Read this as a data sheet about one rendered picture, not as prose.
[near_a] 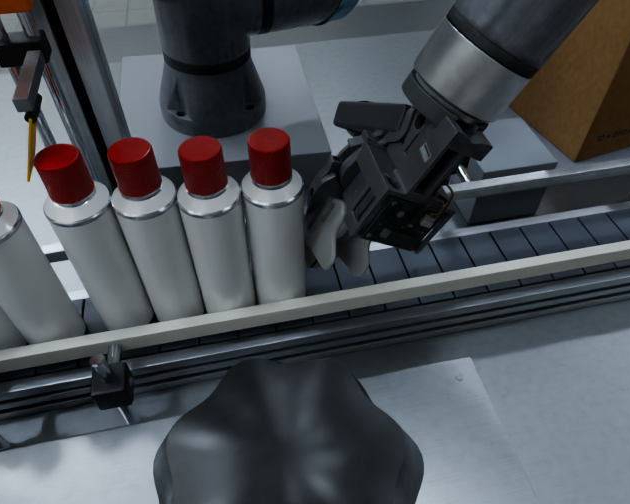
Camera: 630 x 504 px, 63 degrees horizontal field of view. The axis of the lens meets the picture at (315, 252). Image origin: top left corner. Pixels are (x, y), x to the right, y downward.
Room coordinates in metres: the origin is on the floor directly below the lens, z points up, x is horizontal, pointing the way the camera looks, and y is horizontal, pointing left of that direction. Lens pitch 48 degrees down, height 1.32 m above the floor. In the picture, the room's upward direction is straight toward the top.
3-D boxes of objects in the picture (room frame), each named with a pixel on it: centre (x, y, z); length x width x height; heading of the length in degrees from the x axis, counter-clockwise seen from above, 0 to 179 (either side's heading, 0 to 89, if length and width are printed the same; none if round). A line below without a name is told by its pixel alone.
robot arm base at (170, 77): (0.67, 0.15, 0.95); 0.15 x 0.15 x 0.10
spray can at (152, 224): (0.31, 0.14, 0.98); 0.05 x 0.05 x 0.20
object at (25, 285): (0.28, 0.25, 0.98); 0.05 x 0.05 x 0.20
